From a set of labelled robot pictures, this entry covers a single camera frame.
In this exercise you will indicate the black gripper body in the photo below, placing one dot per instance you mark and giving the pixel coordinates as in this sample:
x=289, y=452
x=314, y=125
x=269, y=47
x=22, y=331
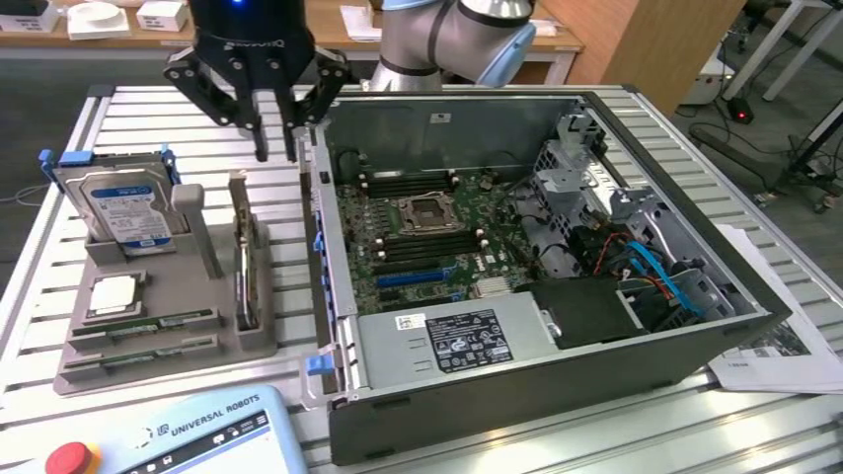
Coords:
x=249, y=44

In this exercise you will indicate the green RAM stick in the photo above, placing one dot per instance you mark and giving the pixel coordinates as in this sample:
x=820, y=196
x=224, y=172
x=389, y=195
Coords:
x=174, y=322
x=161, y=352

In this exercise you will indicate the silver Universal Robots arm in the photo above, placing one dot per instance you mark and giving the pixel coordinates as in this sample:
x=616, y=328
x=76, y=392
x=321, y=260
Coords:
x=421, y=39

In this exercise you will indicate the white papers pile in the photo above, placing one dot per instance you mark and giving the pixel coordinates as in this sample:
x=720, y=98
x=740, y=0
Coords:
x=358, y=24

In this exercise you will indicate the white labelled cardboard box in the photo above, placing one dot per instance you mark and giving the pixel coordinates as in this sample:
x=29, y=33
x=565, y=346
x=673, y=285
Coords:
x=26, y=22
x=161, y=17

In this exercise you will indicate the small white case sticker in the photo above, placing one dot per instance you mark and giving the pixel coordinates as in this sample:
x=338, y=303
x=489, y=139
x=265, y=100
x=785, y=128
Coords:
x=440, y=117

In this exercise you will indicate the white round-topped box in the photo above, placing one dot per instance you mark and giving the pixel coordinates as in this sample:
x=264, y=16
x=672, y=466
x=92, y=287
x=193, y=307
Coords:
x=98, y=20

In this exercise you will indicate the blue card retention clip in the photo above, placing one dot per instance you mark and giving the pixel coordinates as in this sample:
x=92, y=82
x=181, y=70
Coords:
x=316, y=242

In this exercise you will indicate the graphics card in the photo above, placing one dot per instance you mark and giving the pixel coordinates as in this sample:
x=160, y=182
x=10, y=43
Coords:
x=244, y=257

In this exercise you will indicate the hard disk blue label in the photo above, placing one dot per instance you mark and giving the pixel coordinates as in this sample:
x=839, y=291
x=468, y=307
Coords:
x=125, y=207

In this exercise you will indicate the blue disk caddy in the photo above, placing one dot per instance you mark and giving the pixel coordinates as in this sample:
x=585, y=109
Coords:
x=72, y=159

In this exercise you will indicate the silver CPU socket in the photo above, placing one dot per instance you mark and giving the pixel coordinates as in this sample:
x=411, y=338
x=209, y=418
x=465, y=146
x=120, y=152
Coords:
x=428, y=212

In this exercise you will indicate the small white papers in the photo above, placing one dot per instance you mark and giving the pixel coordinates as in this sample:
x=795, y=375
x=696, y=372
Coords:
x=547, y=27

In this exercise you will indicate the black long expansion slot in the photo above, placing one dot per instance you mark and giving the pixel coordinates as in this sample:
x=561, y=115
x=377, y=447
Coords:
x=404, y=269

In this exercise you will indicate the small black device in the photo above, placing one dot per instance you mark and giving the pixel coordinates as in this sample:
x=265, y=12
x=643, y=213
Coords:
x=20, y=6

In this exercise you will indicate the grey parts rack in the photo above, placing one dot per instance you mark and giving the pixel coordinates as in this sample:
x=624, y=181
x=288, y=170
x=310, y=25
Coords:
x=164, y=296

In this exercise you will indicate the blue expansion slot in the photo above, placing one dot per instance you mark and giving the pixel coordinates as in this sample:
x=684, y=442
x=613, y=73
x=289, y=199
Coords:
x=408, y=280

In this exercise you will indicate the black short expansion slot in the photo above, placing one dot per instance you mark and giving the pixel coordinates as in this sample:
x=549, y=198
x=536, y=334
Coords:
x=389, y=296

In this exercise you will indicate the silver CPU chip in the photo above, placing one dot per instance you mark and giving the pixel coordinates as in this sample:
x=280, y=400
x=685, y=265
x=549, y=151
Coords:
x=114, y=295

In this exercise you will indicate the grey metal drive cage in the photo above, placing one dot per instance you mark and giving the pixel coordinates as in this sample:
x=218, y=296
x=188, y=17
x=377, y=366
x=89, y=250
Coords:
x=559, y=182

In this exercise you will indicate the green motherboard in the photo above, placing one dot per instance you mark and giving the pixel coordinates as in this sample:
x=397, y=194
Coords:
x=460, y=289

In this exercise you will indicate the wooden cabinet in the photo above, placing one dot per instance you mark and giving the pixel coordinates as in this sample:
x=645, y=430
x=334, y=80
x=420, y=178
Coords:
x=625, y=49

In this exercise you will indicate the small silver heatsink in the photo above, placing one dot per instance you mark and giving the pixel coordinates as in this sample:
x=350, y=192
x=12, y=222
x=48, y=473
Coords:
x=495, y=286

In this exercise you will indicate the blue case release tab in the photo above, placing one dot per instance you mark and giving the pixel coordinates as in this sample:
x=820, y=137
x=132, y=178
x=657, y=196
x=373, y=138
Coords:
x=317, y=366

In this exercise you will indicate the grey power supply unit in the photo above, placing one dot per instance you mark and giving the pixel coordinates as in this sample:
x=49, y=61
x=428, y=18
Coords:
x=395, y=355

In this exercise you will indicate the white floor device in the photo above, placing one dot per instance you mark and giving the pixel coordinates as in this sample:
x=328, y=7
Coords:
x=707, y=81

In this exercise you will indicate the black plastic fan shroud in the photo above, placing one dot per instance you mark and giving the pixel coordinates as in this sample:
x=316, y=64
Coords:
x=585, y=311

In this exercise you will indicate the light blue teach pendant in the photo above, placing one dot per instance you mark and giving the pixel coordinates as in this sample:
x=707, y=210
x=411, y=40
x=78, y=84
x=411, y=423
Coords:
x=217, y=434

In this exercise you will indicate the black adapter red light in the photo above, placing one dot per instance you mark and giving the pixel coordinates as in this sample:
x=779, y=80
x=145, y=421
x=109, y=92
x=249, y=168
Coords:
x=740, y=111

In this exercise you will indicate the grey metal disk bay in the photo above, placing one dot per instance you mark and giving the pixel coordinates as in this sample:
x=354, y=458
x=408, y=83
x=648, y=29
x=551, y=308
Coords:
x=697, y=291

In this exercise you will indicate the black open PC case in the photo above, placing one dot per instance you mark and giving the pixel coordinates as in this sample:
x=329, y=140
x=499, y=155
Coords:
x=527, y=419

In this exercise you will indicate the red emergency stop button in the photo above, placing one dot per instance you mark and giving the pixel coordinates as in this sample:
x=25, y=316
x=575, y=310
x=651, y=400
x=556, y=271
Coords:
x=70, y=459

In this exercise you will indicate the black wheeled stand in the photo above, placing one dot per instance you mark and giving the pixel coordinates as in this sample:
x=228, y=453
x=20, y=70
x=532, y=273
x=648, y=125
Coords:
x=809, y=158

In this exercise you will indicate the printed paper sheet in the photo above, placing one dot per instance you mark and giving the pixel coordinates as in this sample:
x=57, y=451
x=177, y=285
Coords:
x=776, y=340

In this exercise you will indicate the white paper stack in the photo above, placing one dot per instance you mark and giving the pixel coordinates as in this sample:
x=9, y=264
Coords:
x=789, y=388

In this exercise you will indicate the wooden desk white frame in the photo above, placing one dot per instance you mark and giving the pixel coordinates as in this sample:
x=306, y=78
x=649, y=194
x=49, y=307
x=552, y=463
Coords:
x=98, y=44
x=329, y=24

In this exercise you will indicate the white table frame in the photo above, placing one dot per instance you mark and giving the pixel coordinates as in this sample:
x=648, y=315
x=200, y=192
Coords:
x=776, y=49

